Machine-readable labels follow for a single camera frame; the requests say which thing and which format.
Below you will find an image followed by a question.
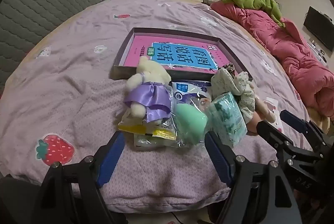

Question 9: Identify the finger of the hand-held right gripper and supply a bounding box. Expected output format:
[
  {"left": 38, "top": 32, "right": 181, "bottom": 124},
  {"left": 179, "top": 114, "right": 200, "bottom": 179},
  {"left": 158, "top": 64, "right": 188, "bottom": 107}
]
[
  {"left": 256, "top": 120, "right": 295, "bottom": 154},
  {"left": 280, "top": 109, "right": 326, "bottom": 141}
]

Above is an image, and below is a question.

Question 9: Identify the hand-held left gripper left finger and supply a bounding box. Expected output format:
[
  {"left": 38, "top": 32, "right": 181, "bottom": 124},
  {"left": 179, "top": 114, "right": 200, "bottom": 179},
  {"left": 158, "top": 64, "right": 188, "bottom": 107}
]
[{"left": 34, "top": 131, "right": 126, "bottom": 224}]

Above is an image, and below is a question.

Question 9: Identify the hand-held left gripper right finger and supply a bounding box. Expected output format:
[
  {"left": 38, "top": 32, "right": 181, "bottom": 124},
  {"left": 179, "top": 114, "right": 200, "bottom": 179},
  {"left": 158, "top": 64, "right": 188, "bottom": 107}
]
[{"left": 205, "top": 131, "right": 300, "bottom": 224}]

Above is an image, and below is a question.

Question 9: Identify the small beige plush bear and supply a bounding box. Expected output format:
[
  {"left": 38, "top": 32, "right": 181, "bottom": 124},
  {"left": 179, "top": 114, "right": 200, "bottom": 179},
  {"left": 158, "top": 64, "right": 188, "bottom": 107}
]
[{"left": 245, "top": 95, "right": 278, "bottom": 136}]

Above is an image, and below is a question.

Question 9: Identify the green makeup sponge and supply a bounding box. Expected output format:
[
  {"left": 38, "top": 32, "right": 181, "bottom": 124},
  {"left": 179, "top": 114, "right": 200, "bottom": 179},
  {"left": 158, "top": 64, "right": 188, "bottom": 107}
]
[{"left": 171, "top": 94, "right": 209, "bottom": 147}]

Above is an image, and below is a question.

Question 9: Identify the white and yellow packet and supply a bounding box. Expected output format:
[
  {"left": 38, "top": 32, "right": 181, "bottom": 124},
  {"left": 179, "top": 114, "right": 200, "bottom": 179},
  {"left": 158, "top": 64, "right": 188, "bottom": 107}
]
[{"left": 117, "top": 112, "right": 178, "bottom": 141}]

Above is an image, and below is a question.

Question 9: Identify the white floral scrunchie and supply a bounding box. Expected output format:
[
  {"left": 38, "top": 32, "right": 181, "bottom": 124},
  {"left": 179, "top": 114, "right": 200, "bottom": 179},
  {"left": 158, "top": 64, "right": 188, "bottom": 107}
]
[{"left": 210, "top": 68, "right": 257, "bottom": 120}]

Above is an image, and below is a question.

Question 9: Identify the leopard print scrunchie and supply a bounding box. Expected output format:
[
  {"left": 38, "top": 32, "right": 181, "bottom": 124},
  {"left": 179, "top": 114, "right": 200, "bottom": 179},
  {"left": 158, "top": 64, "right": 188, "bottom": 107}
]
[{"left": 224, "top": 63, "right": 237, "bottom": 78}]

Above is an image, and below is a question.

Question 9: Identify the blue purple wet wipes packet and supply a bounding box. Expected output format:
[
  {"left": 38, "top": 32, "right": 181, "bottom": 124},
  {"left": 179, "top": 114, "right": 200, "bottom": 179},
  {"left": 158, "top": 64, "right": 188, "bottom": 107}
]
[{"left": 171, "top": 80, "right": 213, "bottom": 110}]

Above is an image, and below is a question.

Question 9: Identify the dark shallow cardboard box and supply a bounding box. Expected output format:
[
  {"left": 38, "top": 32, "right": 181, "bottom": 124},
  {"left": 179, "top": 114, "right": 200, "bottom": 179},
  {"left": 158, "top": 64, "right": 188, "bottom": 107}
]
[{"left": 113, "top": 27, "right": 253, "bottom": 81}]

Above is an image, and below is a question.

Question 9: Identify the pink quilt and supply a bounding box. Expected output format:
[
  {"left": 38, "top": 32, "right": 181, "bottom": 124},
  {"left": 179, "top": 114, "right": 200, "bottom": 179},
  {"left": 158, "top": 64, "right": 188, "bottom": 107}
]
[{"left": 210, "top": 1, "right": 334, "bottom": 117}]

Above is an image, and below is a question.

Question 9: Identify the white shelf under television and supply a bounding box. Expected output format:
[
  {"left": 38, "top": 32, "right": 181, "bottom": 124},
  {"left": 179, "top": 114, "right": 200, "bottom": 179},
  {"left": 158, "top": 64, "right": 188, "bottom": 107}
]
[{"left": 308, "top": 39, "right": 329, "bottom": 63}]

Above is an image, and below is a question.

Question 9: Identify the black television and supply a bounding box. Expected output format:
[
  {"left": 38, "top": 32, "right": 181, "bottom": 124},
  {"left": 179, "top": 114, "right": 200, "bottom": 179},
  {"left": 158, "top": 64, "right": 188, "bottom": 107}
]
[{"left": 303, "top": 6, "right": 334, "bottom": 52}]

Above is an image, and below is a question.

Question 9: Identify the pink and blue book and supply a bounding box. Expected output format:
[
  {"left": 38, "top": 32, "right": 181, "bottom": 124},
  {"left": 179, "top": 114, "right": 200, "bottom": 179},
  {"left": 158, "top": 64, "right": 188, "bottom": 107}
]
[{"left": 123, "top": 36, "right": 235, "bottom": 74}]

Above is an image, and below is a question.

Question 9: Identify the green blanket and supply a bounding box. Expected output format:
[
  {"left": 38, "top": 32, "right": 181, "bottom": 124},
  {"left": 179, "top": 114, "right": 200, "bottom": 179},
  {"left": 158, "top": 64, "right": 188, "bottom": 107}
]
[{"left": 219, "top": 0, "right": 286, "bottom": 28}]

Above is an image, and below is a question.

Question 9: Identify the grey quilted headboard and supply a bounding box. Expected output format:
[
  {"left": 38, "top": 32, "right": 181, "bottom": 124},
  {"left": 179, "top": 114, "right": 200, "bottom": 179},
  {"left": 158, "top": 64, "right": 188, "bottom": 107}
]
[{"left": 0, "top": 0, "right": 123, "bottom": 94}]

